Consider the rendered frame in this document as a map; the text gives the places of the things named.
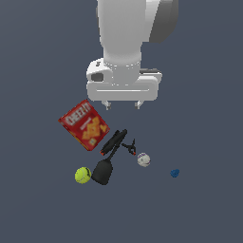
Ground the small black spring clamp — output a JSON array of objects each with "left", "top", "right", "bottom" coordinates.
[{"left": 121, "top": 138, "right": 138, "bottom": 157}]

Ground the black spatula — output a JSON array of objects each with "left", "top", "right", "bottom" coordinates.
[{"left": 90, "top": 128, "right": 128, "bottom": 186}]

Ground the black clamp with orange tips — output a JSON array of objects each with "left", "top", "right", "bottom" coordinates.
[{"left": 99, "top": 129, "right": 122, "bottom": 156}]

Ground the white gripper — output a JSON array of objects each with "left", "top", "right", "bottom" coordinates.
[{"left": 85, "top": 58, "right": 163, "bottom": 111}]

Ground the yellow tennis ball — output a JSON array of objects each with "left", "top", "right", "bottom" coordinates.
[{"left": 74, "top": 166, "right": 92, "bottom": 185}]

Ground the red Cheez-It cracker box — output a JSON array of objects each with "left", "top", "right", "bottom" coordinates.
[{"left": 58, "top": 99, "right": 111, "bottom": 152}]

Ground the white purple-marked ball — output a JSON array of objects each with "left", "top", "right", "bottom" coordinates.
[{"left": 137, "top": 152, "right": 151, "bottom": 168}]

